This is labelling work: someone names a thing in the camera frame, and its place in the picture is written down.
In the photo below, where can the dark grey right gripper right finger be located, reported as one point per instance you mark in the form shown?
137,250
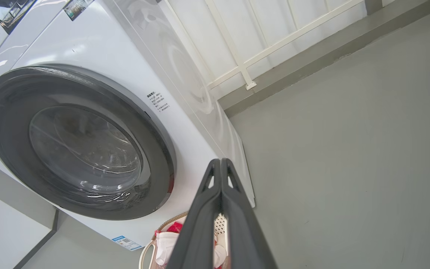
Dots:
245,231

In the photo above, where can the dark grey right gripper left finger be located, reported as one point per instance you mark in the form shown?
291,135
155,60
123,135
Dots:
196,231

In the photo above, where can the red and white garment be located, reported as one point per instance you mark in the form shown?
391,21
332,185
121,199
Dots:
166,241

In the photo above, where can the white cloth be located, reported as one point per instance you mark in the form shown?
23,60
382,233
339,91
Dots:
219,257

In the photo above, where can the black round glass washer door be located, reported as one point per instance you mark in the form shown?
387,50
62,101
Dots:
9,112

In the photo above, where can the cream perforated laundry basket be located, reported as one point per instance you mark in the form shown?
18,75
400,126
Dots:
220,223

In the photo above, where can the white front-load washing machine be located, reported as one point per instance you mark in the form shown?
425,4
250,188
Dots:
99,48

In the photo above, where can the blue energy label sticker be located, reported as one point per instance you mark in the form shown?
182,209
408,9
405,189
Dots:
126,243

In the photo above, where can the printed text warning label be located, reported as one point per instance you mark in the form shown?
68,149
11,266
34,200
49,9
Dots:
158,101

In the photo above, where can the dark rectangular brand sticker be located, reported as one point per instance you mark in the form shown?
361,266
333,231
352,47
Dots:
77,8

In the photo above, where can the dark washer control panel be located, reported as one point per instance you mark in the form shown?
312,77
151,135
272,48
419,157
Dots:
9,13

